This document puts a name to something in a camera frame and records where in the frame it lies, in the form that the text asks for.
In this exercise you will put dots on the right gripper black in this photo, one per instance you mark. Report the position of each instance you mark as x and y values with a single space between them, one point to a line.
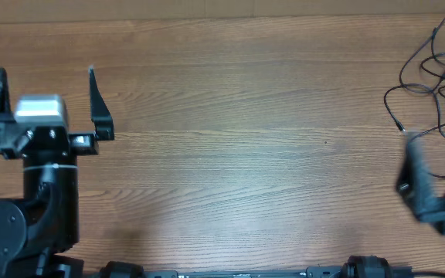
411 184

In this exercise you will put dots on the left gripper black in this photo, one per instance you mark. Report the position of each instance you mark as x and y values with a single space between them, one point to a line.
86 143

